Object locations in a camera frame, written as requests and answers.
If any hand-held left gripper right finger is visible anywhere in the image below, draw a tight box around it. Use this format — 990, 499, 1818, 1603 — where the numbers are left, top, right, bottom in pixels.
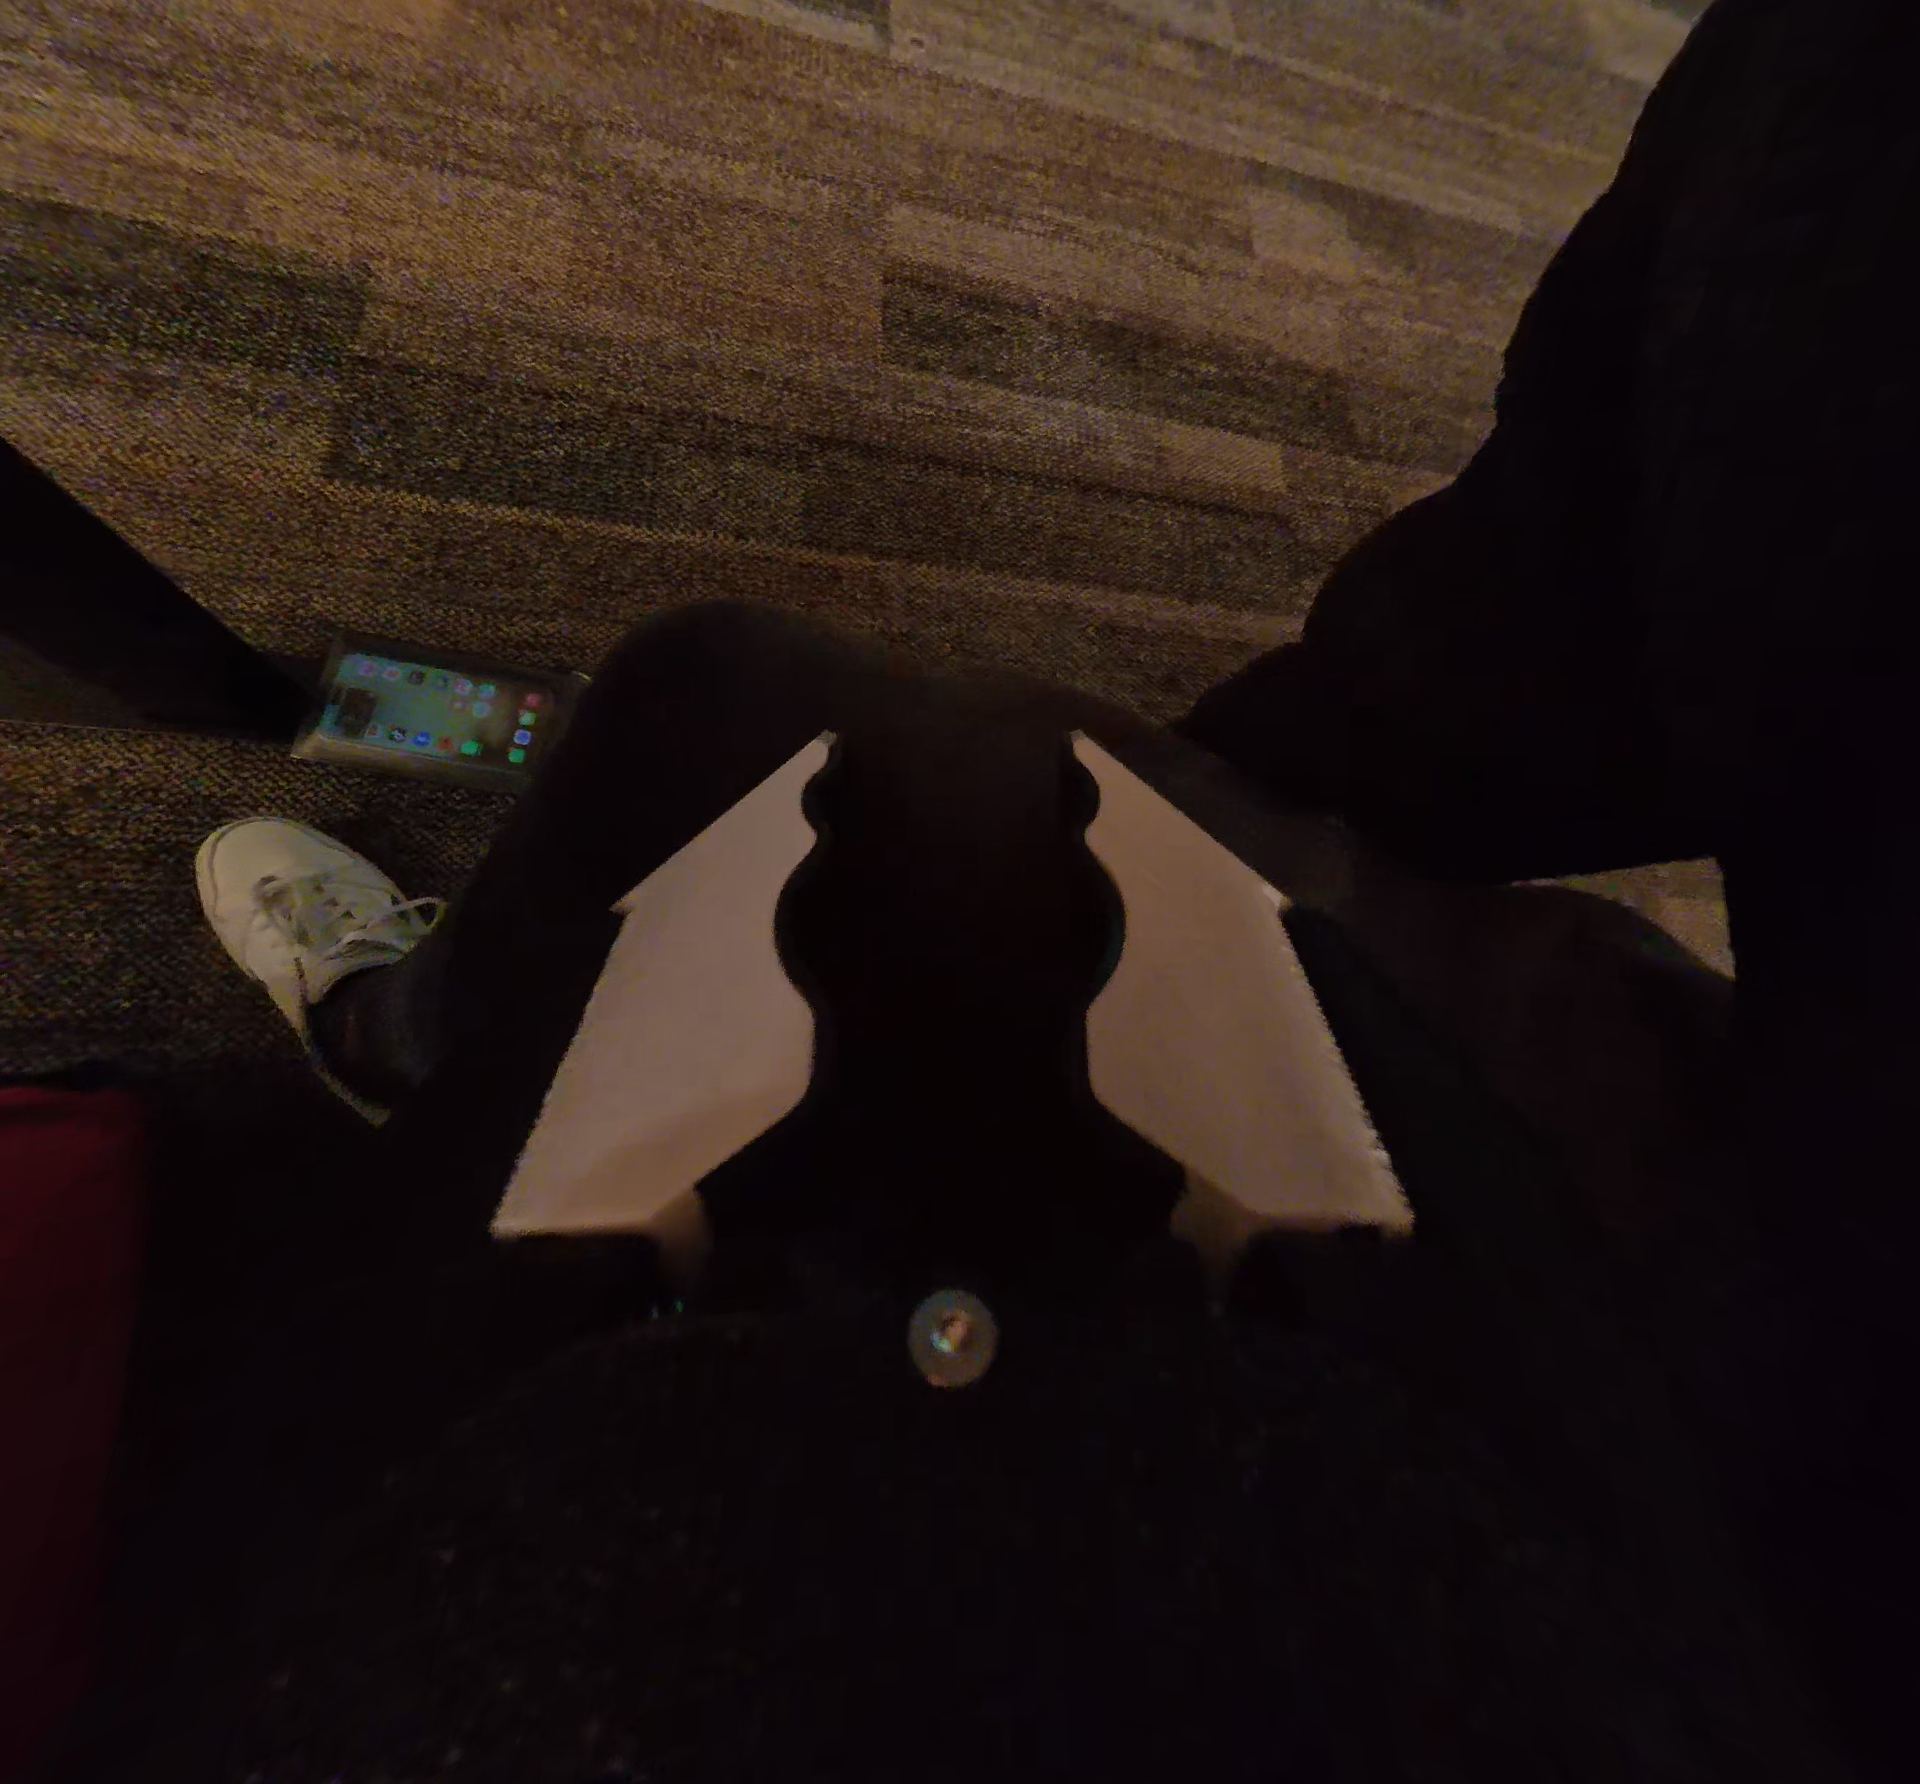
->
1068, 728, 1417, 1305

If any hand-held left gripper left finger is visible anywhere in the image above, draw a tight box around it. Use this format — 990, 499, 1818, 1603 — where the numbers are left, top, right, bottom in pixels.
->
490, 728, 843, 1262

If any smartphone with lit screen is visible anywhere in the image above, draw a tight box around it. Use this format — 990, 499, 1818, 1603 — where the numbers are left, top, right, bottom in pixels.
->
290, 636, 594, 784

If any white sneaker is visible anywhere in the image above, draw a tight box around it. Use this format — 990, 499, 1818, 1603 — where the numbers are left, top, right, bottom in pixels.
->
196, 817, 446, 1129

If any red cloth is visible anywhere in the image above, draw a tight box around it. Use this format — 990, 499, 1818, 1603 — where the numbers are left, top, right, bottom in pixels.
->
0, 1084, 155, 1784

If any person's right leg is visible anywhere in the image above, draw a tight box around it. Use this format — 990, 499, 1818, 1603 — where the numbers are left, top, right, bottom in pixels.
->
1174, 0, 1920, 1006

